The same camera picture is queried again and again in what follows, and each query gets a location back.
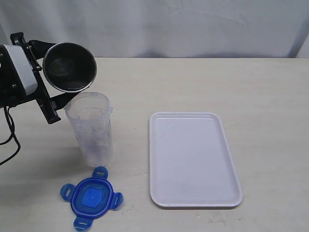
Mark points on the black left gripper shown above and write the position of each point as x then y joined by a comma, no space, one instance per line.
11,94

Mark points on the stainless steel cup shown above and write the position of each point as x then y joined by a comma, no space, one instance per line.
69,67

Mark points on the blue plastic clip lid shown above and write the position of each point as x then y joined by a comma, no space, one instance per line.
91,198

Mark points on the clear plastic tall container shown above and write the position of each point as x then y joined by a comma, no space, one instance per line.
89,114

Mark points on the white backdrop curtain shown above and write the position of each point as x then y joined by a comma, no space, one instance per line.
165,28

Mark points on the white rectangular tray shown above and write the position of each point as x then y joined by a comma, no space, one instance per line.
190,162

